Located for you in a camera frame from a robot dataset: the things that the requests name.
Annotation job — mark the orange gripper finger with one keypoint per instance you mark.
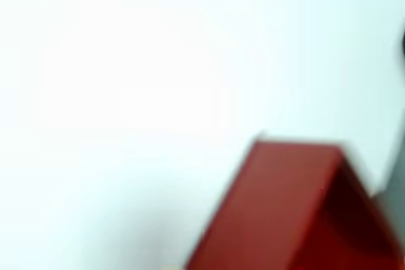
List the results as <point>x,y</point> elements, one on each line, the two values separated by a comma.
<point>172,268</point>

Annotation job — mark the dark red box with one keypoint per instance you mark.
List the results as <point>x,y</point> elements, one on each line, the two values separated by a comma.
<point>278,206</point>

